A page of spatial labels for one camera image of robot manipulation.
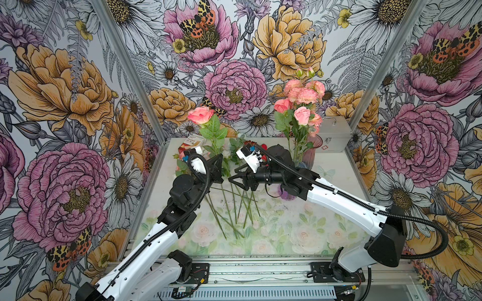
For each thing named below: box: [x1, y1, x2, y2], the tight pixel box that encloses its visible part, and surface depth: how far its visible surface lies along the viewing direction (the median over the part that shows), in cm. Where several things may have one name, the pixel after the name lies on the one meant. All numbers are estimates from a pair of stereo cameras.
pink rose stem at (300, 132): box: [291, 106, 314, 164], surface depth 66 cm
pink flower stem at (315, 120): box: [303, 110, 324, 163], surface depth 74 cm
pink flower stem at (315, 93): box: [301, 66, 326, 163], surface depth 70 cm
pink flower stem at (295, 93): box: [283, 68, 308, 163], surface depth 71 cm
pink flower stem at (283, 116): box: [273, 98, 295, 152], surface depth 78 cm
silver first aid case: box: [315, 116, 353, 154], surface depth 112 cm
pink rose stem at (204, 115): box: [187, 105, 228, 158], surface depth 63 cm
